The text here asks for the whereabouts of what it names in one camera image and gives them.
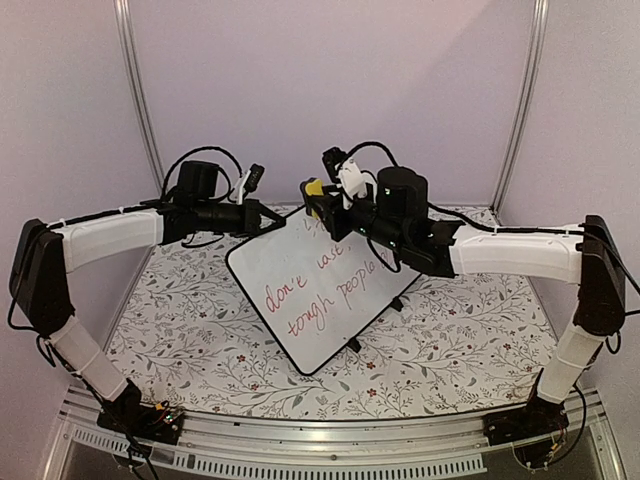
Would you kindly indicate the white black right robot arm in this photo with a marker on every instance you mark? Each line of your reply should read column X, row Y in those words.
column 574, row 269

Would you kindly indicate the white whiteboard black frame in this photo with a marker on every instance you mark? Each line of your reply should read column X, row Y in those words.
column 313, row 294

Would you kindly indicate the aluminium front rail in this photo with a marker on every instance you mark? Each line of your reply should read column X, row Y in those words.
column 214, row 446

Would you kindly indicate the yellow black whiteboard eraser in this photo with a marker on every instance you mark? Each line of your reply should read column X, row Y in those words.
column 310, row 189

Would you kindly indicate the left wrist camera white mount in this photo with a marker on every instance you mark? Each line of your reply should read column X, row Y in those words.
column 246, row 184

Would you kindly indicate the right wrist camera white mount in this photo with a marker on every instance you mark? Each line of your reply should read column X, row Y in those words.
column 351, row 182

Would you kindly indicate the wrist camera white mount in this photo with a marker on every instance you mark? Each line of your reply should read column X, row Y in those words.
column 246, row 184
column 351, row 182

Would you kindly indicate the aluminium corner post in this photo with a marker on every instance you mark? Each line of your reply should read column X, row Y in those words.
column 534, row 53
column 127, row 41

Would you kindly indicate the black whiteboard stand foot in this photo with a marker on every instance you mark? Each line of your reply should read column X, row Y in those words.
column 397, row 304
column 354, row 345

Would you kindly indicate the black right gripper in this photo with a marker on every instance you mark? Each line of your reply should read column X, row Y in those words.
column 332, row 216

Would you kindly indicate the aluminium corner post right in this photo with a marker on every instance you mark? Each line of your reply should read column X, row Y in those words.
column 534, row 53

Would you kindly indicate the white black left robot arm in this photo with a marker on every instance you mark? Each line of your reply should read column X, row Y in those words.
column 52, row 258

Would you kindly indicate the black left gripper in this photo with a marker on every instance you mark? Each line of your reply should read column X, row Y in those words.
column 251, row 221

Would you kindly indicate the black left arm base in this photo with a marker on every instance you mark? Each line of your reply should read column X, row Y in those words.
column 127, row 414

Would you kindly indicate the aluminium corner post left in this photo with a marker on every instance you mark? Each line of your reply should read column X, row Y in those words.
column 127, row 41

